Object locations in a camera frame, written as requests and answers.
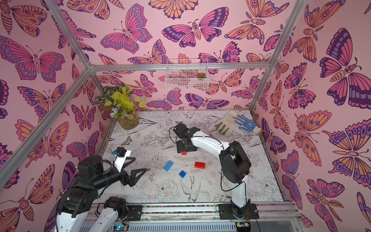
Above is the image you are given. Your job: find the long red lego brick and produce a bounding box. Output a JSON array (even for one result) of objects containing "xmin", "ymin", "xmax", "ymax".
[{"xmin": 194, "ymin": 161, "xmax": 206, "ymax": 169}]

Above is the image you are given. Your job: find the small blue lego brick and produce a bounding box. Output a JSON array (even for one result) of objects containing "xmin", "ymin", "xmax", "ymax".
[{"xmin": 179, "ymin": 171, "xmax": 186, "ymax": 178}]

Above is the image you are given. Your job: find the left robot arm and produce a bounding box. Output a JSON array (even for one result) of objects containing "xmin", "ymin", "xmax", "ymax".
[{"xmin": 55, "ymin": 156, "xmax": 147, "ymax": 232}]

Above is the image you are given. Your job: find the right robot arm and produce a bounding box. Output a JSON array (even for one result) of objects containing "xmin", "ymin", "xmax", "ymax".
[{"xmin": 173, "ymin": 123, "xmax": 251, "ymax": 218}]

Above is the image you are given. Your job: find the long blue lego brick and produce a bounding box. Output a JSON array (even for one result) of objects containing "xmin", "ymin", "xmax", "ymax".
[{"xmin": 163, "ymin": 160, "xmax": 174, "ymax": 172}]

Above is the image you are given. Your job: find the green beige work glove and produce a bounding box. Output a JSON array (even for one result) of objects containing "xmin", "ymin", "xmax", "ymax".
[{"xmin": 214, "ymin": 111, "xmax": 239, "ymax": 136}]

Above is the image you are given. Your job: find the potted green plant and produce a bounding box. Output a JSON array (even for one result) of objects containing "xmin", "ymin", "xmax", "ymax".
[{"xmin": 94, "ymin": 84, "xmax": 146, "ymax": 130}]

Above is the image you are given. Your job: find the blue work glove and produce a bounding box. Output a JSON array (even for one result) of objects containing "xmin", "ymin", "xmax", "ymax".
[{"xmin": 234, "ymin": 115, "xmax": 262, "ymax": 135}]

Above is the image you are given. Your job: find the small succulent in basket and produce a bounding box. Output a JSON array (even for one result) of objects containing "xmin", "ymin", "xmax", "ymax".
[{"xmin": 197, "ymin": 73, "xmax": 206, "ymax": 79}]

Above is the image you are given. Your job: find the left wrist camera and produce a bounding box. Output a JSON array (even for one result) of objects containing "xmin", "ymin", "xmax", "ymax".
[{"xmin": 113, "ymin": 147, "xmax": 131, "ymax": 172}]

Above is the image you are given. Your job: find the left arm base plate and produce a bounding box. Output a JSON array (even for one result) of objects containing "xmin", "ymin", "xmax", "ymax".
[{"xmin": 124, "ymin": 205, "xmax": 143, "ymax": 221}]

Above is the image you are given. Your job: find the aluminium rail with beads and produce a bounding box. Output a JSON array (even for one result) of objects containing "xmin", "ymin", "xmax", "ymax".
[{"xmin": 62, "ymin": 201, "xmax": 299, "ymax": 222}]

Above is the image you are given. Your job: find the white wire basket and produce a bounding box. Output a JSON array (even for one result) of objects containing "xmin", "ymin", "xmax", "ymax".
[{"xmin": 163, "ymin": 58, "xmax": 210, "ymax": 91}]

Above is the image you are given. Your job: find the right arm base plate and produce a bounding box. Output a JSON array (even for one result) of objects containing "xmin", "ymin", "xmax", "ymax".
[{"xmin": 216, "ymin": 203, "xmax": 260, "ymax": 220}]

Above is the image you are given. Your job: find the white vented cable duct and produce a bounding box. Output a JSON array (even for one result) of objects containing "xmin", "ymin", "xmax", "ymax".
[{"xmin": 65, "ymin": 221, "xmax": 238, "ymax": 232}]

